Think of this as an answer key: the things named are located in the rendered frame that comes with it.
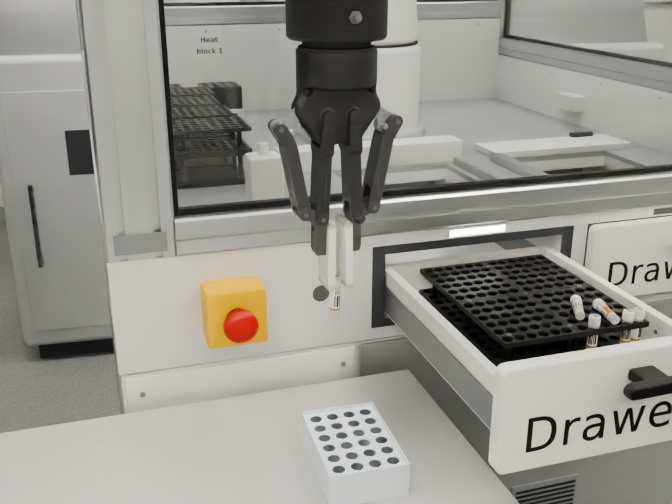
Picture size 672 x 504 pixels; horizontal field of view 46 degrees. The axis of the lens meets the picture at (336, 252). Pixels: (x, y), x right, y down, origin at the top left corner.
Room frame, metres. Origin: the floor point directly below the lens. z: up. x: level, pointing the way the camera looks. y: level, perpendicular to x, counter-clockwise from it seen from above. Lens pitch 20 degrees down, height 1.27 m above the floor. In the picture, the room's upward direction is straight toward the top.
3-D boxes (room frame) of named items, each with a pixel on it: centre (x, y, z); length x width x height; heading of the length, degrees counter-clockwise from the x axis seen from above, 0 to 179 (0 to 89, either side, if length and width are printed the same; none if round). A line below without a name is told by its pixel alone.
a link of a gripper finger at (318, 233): (0.74, 0.03, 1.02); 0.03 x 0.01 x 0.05; 110
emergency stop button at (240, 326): (0.83, 0.11, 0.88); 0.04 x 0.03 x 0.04; 108
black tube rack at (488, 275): (0.87, -0.22, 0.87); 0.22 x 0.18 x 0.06; 18
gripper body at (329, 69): (0.75, 0.00, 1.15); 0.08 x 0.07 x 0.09; 110
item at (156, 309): (1.45, -0.08, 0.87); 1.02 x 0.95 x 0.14; 108
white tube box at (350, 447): (0.72, -0.02, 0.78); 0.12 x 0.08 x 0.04; 15
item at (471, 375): (0.88, -0.22, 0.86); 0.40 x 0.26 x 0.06; 18
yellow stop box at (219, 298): (0.87, 0.12, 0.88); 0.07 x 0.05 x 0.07; 108
